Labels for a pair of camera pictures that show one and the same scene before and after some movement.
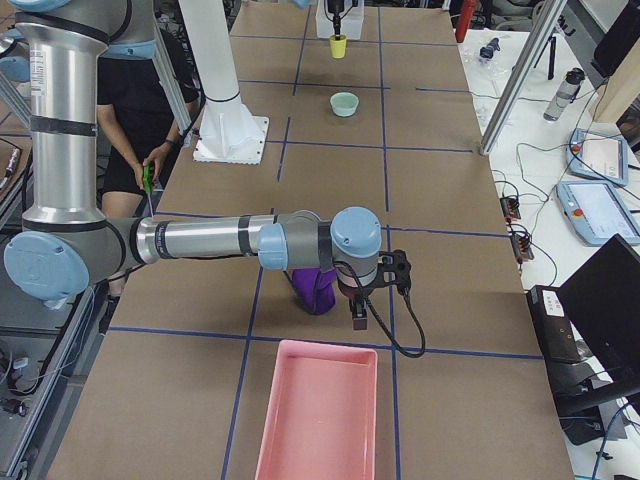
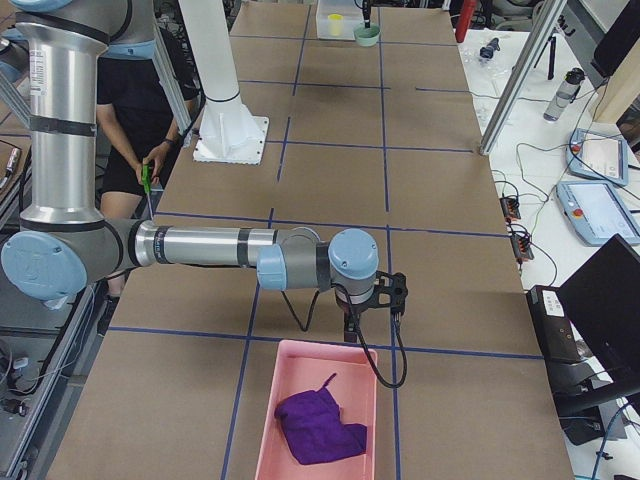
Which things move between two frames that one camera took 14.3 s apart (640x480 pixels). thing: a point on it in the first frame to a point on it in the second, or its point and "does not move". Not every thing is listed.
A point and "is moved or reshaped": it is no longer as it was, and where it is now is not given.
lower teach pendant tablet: x=596 y=212 does not move
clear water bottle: x=564 y=95 does not move
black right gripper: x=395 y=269 to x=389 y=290
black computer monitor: x=602 y=301 does not move
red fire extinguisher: x=464 y=19 does not move
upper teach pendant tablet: x=598 y=155 does not move
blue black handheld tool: x=487 y=52 does not move
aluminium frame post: x=550 y=15 does not move
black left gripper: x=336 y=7 to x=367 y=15
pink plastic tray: x=320 y=416 does not move
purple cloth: x=315 y=288 is moved or reshaped
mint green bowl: x=344 y=104 to x=367 y=36
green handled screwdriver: x=148 y=178 does not move
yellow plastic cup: x=338 y=46 is moved or reshaped
